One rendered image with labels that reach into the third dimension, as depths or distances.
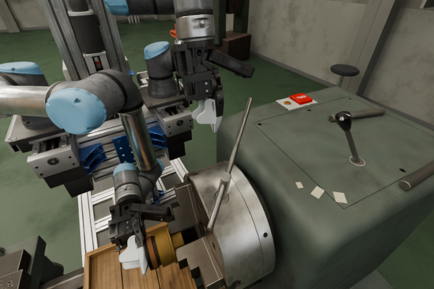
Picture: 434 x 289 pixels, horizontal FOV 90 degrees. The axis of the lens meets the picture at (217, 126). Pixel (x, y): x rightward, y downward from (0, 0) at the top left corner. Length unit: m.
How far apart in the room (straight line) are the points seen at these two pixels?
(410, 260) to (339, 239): 1.75
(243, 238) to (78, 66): 0.98
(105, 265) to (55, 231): 1.40
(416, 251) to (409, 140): 1.56
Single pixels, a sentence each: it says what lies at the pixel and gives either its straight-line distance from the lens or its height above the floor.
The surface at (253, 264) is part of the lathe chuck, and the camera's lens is 0.56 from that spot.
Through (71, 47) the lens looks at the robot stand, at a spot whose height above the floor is 1.39.
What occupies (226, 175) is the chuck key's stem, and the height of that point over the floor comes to 1.32.
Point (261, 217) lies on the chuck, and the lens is 0.53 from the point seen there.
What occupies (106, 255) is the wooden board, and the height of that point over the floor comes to 0.88.
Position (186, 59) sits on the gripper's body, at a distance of 0.46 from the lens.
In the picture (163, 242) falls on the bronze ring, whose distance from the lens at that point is 0.60.
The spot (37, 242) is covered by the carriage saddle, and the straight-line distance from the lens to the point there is 1.00.
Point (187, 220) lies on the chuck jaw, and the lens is 0.61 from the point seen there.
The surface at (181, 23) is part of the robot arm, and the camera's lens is 0.46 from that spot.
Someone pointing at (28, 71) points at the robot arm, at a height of 1.37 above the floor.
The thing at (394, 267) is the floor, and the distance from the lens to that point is 2.15.
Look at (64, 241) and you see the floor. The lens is 2.17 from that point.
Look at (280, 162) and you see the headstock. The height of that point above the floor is 1.25.
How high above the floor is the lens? 1.65
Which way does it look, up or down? 35 degrees down
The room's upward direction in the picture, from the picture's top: straight up
